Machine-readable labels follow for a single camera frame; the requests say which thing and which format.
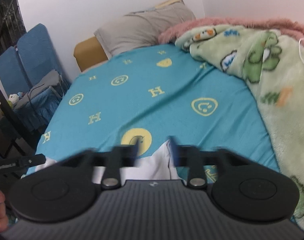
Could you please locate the white t-shirt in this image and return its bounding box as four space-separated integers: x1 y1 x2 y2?
28 140 181 185

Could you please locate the person's left hand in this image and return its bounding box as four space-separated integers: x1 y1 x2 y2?
0 191 9 232

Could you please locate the turquoise patterned bed sheet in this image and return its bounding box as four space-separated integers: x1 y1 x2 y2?
36 44 279 171

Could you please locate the black table leg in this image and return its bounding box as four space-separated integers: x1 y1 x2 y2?
0 90 40 150

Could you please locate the green plush toy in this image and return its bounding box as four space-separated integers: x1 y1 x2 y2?
7 92 24 109

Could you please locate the blue covered chair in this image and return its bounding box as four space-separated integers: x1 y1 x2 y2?
14 23 70 131
0 47 31 95

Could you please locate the grey cloth on chair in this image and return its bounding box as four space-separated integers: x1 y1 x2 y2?
14 70 64 109

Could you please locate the mustard yellow headboard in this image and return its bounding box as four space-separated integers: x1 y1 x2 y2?
73 36 108 72

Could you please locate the pink fluffy blanket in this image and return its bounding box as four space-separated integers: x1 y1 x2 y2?
158 17 304 52

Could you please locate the green cartoon fleece blanket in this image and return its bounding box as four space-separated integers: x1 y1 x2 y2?
175 24 304 230

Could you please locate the grey pillow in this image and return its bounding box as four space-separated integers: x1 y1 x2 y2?
94 2 195 59

